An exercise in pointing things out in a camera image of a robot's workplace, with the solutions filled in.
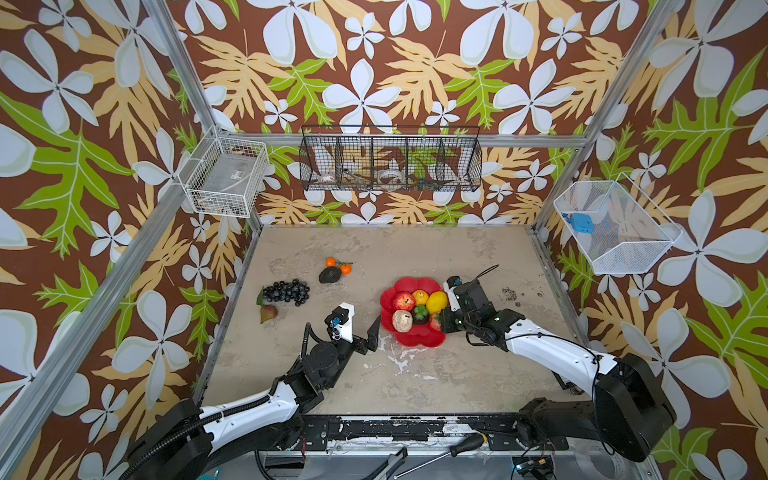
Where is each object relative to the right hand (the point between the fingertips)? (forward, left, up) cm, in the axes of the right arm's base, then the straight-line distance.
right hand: (437, 314), depth 86 cm
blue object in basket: (+20, -44, +17) cm, 51 cm away
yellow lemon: (+6, -1, -2) cm, 6 cm away
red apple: (+5, +9, -1) cm, 11 cm away
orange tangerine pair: (+22, +29, -6) cm, 37 cm away
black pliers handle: (-35, +14, -8) cm, 39 cm away
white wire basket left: (+32, +63, +26) cm, 75 cm away
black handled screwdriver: (-32, -4, -7) cm, 33 cm away
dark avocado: (+17, +34, -4) cm, 38 cm away
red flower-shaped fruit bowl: (-3, +5, -8) cm, 10 cm away
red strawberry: (-2, +1, 0) cm, 2 cm away
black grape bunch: (+12, +44, -5) cm, 46 cm away
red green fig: (+4, +53, -5) cm, 53 cm away
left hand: (-3, +21, +9) cm, 23 cm away
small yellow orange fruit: (+7, +4, -3) cm, 9 cm away
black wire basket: (+45, +30, +24) cm, 59 cm away
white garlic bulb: (-2, +10, -1) cm, 10 cm away
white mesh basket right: (+16, -50, +19) cm, 56 cm away
